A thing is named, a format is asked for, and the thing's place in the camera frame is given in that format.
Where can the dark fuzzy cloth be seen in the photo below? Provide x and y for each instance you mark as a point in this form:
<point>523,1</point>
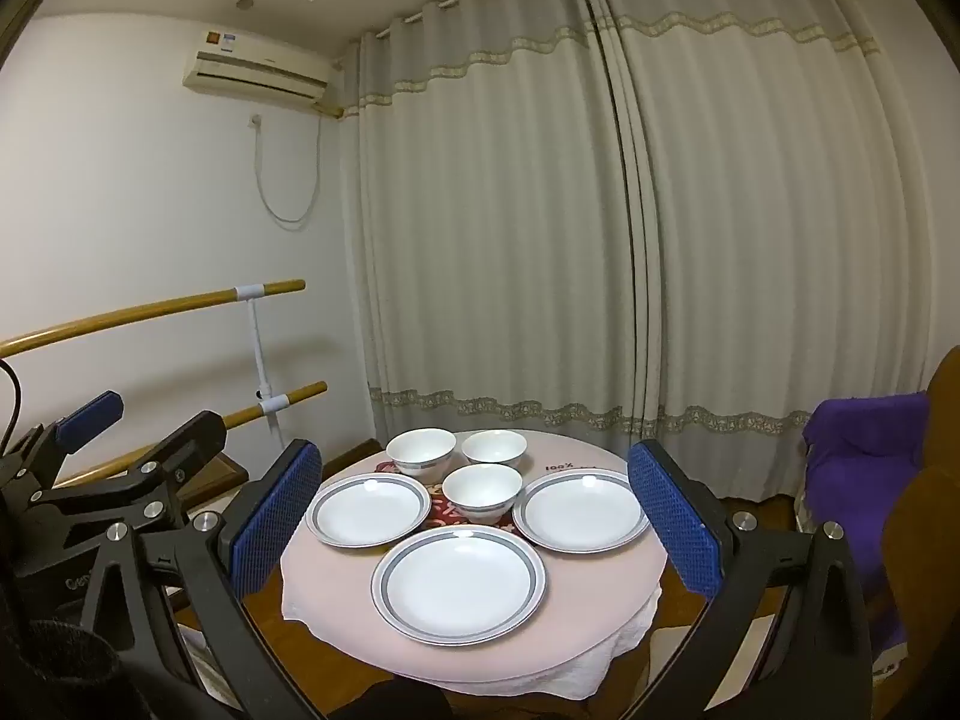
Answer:
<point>60,660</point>

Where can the white bowl grey band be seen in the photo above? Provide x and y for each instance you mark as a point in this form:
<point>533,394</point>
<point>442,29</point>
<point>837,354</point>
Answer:
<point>493,446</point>
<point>421,448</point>
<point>481,491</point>

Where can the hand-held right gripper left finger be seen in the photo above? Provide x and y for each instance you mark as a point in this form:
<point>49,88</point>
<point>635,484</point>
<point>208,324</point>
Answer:
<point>274,514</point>

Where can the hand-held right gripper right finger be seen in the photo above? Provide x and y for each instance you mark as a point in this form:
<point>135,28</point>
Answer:
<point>675,521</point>

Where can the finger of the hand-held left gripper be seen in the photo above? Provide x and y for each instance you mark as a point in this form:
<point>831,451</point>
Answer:
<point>191,439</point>
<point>94,414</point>

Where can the purple cloth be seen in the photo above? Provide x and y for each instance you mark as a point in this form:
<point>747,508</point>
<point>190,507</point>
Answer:
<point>862,450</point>

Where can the long wooden barre bar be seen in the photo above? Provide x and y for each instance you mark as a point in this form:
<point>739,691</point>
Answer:
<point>150,310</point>

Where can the white air conditioner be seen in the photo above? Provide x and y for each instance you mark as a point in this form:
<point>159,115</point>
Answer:
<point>255,67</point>

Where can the white plate grey rim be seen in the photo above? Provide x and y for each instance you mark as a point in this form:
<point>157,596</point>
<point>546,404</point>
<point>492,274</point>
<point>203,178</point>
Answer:
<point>367,511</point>
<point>459,585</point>
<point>581,514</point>

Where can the white barre stand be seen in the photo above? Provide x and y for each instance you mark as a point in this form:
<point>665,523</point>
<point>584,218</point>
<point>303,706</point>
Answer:
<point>259,345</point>

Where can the wooden ballet barre stand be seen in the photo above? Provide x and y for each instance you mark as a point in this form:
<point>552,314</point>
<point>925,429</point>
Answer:
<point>300,394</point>

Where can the brown chair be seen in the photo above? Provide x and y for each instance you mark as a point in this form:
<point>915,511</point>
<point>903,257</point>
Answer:
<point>937,525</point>

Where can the round table, pink printed cloth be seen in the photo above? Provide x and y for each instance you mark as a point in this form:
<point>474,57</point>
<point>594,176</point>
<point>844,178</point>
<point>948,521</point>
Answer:
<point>600,592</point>

